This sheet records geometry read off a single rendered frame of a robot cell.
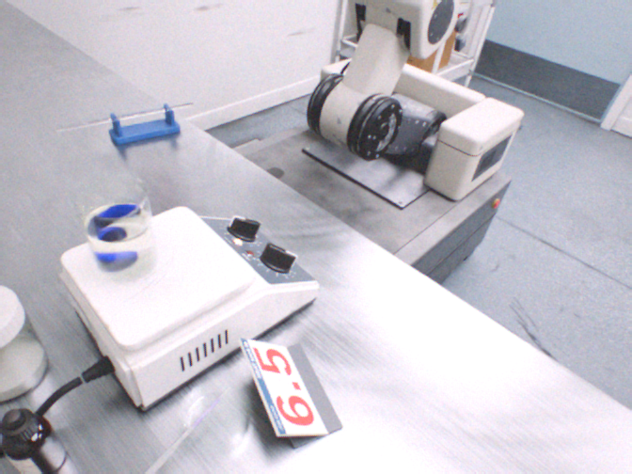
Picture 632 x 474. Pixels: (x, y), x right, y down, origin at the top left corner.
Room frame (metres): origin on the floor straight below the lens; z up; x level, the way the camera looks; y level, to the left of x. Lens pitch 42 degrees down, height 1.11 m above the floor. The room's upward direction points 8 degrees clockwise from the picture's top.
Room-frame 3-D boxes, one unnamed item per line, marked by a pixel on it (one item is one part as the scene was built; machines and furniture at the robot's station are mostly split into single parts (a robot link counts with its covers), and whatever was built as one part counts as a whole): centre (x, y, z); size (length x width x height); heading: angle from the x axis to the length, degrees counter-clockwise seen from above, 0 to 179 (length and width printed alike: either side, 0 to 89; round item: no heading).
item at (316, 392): (0.20, 0.00, 0.77); 0.09 x 0.06 x 0.04; 31
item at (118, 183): (0.25, 0.15, 0.87); 0.06 x 0.05 x 0.08; 37
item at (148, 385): (0.27, 0.11, 0.79); 0.22 x 0.13 x 0.08; 138
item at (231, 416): (0.17, 0.06, 0.76); 0.06 x 0.06 x 0.02
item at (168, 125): (0.60, 0.28, 0.77); 0.10 x 0.03 x 0.04; 131
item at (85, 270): (0.25, 0.13, 0.83); 0.12 x 0.12 x 0.01; 48
